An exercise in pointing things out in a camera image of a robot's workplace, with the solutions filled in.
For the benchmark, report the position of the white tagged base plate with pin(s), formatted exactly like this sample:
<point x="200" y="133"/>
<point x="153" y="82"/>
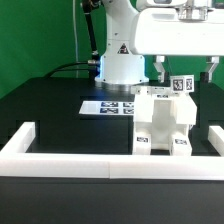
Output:
<point x="107" y="108"/>

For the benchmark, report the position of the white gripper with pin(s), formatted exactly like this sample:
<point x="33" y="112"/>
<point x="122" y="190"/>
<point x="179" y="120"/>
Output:
<point x="178" y="28"/>

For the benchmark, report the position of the white U-shaped fence frame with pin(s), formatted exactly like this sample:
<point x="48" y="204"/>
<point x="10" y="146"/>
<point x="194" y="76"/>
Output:
<point x="16" y="161"/>

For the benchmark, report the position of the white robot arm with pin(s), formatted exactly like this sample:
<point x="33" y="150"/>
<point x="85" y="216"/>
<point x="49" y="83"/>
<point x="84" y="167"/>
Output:
<point x="119" y="67"/>

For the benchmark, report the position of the white tagged cube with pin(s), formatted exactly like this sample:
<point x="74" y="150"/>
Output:
<point x="182" y="83"/>

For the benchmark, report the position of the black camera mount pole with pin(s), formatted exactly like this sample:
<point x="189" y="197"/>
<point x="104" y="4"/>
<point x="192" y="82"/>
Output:
<point x="88" y="6"/>

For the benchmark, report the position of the white chair seat part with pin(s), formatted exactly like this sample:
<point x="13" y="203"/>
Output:
<point x="161" y="132"/>

